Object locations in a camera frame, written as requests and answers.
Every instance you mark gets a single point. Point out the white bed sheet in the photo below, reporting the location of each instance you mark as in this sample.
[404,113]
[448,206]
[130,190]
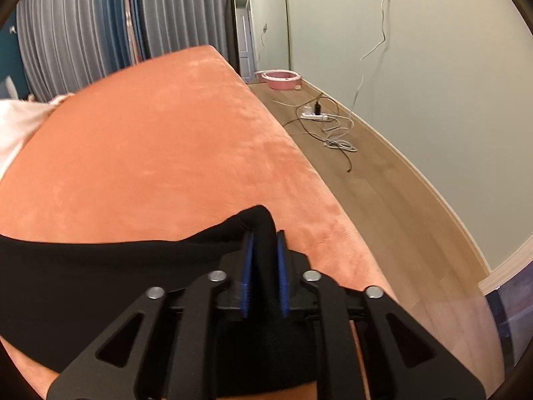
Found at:
[16,125]

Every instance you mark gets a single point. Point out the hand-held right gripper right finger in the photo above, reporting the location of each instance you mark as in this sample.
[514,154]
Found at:
[284,275]

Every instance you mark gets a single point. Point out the pink plastic basin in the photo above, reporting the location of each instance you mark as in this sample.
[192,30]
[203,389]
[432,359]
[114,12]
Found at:
[278,79]

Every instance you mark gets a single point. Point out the black charger plug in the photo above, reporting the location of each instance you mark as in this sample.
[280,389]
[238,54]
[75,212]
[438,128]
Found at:
[317,108]

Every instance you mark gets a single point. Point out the dark glossy furniture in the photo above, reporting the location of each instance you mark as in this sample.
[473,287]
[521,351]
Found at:
[512,312]

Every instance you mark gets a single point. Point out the orange velvet blanket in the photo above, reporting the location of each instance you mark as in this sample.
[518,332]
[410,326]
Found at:
[166,154]

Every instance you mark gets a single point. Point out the tall gold-framed mirror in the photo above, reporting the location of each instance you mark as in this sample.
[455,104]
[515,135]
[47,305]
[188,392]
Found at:
[266,16]

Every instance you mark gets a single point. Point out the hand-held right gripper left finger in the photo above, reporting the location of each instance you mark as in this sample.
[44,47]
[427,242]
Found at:
[247,275]

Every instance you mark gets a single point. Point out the white power strip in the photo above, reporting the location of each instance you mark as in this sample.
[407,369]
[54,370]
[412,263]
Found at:
[310,114]

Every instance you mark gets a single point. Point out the black fleece-lined pants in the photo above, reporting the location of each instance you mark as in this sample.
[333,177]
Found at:
[83,279]

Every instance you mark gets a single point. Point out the grey pleated curtain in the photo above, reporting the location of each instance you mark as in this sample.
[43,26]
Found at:
[183,8]
[62,29]

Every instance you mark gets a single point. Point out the blue curtain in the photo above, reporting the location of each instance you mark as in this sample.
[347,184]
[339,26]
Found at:
[114,12]

